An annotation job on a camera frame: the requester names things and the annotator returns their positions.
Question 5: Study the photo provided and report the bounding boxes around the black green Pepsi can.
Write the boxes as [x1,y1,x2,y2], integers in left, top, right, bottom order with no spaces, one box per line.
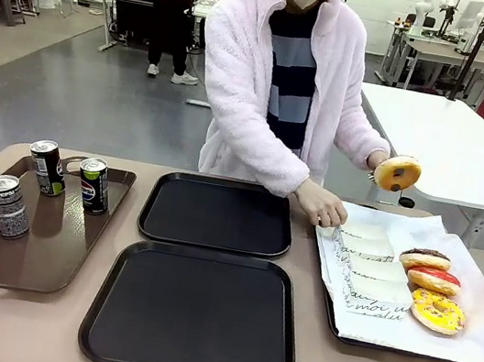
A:
[22,137,74,200]

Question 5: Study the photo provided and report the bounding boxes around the person's right hand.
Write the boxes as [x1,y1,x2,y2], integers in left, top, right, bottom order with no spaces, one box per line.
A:
[288,175,354,232]

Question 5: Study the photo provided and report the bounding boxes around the small black plastic tray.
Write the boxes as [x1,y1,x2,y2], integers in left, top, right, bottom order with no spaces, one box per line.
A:
[133,165,301,264]

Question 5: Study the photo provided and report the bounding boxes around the brown plastic tray with handles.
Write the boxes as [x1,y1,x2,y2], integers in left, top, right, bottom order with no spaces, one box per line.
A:
[0,141,139,319]

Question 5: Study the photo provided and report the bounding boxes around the person's left forearm pink sleeve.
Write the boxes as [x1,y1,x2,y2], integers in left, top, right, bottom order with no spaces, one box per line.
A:
[333,100,399,169]

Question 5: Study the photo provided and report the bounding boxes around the white paper sheet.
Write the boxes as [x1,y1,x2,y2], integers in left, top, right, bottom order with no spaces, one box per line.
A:
[297,195,484,362]

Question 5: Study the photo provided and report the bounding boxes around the bystander in dark red top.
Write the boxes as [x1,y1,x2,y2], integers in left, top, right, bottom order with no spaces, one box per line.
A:
[133,0,214,89]

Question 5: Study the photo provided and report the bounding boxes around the plain donut with dark spots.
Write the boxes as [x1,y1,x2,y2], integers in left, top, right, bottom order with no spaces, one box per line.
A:
[370,150,425,197]

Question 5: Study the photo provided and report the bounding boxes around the chocolate glazed donut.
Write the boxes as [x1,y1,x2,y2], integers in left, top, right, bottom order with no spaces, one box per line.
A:
[397,244,454,277]

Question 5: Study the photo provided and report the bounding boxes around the large white table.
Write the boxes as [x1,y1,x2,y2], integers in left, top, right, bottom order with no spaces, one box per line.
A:
[335,80,484,251]

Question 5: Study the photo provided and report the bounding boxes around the red glazed donut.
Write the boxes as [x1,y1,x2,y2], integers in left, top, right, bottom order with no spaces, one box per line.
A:
[404,263,465,298]

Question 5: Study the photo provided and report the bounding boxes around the beige lab table white frame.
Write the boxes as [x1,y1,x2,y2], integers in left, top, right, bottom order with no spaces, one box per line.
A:
[372,18,484,104]

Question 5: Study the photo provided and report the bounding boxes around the black stand pole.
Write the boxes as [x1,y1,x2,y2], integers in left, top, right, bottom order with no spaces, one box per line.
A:
[448,0,484,107]

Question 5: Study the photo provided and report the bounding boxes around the person's left hand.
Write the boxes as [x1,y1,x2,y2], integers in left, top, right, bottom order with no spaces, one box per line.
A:
[364,147,392,175]

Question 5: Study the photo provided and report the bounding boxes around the black Pepsi can blue logo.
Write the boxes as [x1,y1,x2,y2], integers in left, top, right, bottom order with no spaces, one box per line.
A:
[71,154,117,218]

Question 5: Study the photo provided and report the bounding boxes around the person's right forearm pink sleeve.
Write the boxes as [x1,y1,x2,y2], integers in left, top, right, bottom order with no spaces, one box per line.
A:
[197,105,320,202]

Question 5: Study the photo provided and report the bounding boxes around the black Pepsi can white text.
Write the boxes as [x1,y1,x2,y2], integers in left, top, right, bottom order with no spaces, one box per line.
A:
[0,173,39,243]

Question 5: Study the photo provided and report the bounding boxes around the person torso pink fleece jacket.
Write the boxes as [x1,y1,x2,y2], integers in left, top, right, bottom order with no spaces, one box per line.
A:
[179,0,417,214]

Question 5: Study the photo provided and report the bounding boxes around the yellow sprinkled donut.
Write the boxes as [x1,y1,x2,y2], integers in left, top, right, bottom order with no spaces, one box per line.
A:
[406,286,471,339]

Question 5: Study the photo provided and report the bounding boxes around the large black plastic tray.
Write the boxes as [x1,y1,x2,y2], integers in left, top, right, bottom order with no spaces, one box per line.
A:
[73,230,312,362]

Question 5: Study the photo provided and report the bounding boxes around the black tray under paper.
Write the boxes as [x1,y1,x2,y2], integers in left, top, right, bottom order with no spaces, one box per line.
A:
[312,199,484,362]

